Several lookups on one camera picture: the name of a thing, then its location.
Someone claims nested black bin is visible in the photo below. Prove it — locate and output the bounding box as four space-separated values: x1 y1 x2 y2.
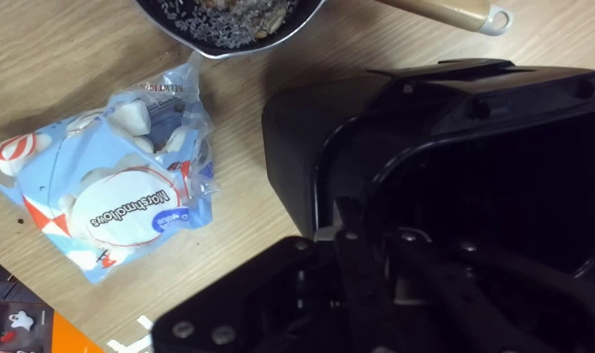
261 59 595 277

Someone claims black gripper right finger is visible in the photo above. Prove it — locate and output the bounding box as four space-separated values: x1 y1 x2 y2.
390 229 595 353

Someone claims blue marshmallow bag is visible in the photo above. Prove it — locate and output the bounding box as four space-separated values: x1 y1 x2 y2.
0 55 213 282

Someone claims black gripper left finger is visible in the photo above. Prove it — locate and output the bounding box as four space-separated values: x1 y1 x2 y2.
333 198 441 353

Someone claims orange and black book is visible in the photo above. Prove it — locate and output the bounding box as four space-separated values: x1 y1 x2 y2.
0 265 103 353

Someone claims white saucepan with wooden handle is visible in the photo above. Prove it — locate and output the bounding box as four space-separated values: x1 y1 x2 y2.
135 0 514 59

